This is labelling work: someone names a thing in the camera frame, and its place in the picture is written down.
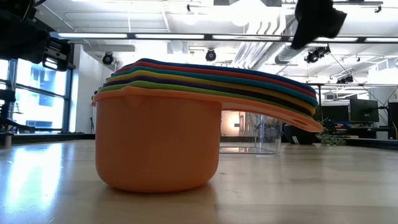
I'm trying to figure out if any orange measuring cup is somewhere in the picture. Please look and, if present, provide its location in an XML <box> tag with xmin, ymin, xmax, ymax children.
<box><xmin>91</xmin><ymin>86</ymin><xmax>324</xmax><ymax>193</ymax></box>

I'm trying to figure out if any black aluminium table frame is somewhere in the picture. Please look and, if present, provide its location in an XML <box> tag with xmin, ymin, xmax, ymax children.
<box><xmin>0</xmin><ymin>133</ymin><xmax>398</xmax><ymax>151</ymax></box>

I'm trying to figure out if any black computer monitor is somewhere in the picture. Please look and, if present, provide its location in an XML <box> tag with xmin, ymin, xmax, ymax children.
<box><xmin>387</xmin><ymin>101</ymin><xmax>398</xmax><ymax>126</ymax></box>
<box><xmin>349</xmin><ymin>98</ymin><xmax>380</xmax><ymax>123</ymax></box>
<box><xmin>322</xmin><ymin>105</ymin><xmax>349</xmax><ymax>123</ymax></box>

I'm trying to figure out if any black spotlight cluster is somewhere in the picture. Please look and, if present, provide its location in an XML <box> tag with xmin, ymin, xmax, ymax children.
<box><xmin>335</xmin><ymin>74</ymin><xmax>354</xmax><ymax>85</ymax></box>
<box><xmin>303</xmin><ymin>45</ymin><xmax>331</xmax><ymax>65</ymax></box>

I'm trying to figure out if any clear plastic basket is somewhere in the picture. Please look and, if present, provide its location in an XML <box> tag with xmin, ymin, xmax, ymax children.
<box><xmin>219</xmin><ymin>110</ymin><xmax>283</xmax><ymax>156</ymax></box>

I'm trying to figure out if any long ceiling light bar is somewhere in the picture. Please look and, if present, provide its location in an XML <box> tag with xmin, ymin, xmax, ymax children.
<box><xmin>49</xmin><ymin>30</ymin><xmax>398</xmax><ymax>44</ymax></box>

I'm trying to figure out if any black background rig frame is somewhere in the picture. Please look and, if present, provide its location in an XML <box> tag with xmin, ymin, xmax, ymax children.
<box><xmin>306</xmin><ymin>81</ymin><xmax>398</xmax><ymax>106</ymax></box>

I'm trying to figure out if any silver ventilation duct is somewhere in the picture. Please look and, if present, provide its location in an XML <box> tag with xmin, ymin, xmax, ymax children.
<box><xmin>275</xmin><ymin>0</ymin><xmax>361</xmax><ymax>65</ymax></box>

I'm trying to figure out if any large window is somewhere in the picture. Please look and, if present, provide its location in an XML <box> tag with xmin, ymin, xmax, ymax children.
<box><xmin>0</xmin><ymin>58</ymin><xmax>74</xmax><ymax>133</ymax></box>

